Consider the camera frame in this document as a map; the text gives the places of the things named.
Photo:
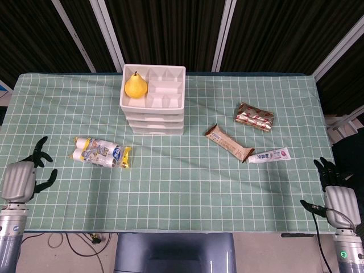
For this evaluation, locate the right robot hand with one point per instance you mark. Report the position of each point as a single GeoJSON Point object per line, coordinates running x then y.
{"type": "Point", "coordinates": [341, 204]}

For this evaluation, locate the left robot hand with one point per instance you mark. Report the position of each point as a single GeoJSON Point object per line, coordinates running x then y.
{"type": "Point", "coordinates": [18, 182]}

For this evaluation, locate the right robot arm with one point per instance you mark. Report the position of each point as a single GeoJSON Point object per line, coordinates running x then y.
{"type": "Point", "coordinates": [349, 250]}

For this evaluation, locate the white drawer organizer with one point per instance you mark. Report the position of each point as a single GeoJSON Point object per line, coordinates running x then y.
{"type": "Point", "coordinates": [133, 103]}

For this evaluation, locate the white metal rack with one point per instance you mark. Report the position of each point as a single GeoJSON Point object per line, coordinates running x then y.
{"type": "Point", "coordinates": [345, 122]}

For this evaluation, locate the white rolls pack yellow label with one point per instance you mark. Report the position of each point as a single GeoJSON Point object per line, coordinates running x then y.
{"type": "Point", "coordinates": [99, 153]}

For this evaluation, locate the white pink toothpaste tube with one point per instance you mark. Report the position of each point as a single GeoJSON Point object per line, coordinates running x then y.
{"type": "Point", "coordinates": [270, 156]}

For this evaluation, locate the blue white board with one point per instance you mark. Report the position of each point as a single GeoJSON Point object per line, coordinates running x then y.
{"type": "Point", "coordinates": [4, 94]}

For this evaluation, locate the gold red foil packet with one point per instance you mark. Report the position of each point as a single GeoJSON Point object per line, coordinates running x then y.
{"type": "Point", "coordinates": [254, 117]}

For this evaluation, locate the brown snack bar wrapper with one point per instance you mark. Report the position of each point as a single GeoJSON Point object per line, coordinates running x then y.
{"type": "Point", "coordinates": [227, 142]}

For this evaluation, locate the yellow pear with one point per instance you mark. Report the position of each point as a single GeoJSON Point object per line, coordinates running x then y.
{"type": "Point", "coordinates": [136, 86]}

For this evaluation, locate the green checkered tablecloth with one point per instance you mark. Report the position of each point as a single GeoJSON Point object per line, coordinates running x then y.
{"type": "Point", "coordinates": [182, 193]}

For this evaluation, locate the blue grey robot torso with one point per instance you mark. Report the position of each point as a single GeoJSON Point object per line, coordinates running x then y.
{"type": "Point", "coordinates": [173, 253]}

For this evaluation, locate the black pleated curtain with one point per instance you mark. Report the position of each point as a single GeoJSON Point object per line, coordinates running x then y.
{"type": "Point", "coordinates": [170, 28]}

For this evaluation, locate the white frame post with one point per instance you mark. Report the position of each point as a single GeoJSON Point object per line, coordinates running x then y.
{"type": "Point", "coordinates": [109, 34]}
{"type": "Point", "coordinates": [74, 34]}
{"type": "Point", "coordinates": [338, 48]}
{"type": "Point", "coordinates": [224, 31]}

